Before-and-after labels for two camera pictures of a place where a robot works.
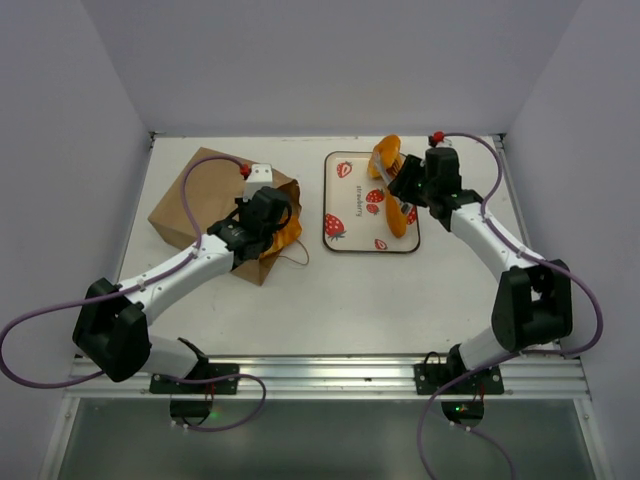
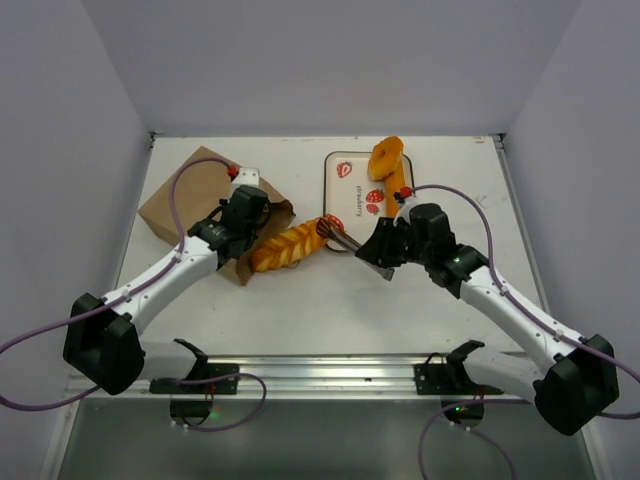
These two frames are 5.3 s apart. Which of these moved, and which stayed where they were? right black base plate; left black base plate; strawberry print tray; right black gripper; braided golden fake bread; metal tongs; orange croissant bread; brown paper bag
Moved: right black gripper; brown paper bag; braided golden fake bread; metal tongs
Stayed: left black base plate; strawberry print tray; right black base plate; orange croissant bread
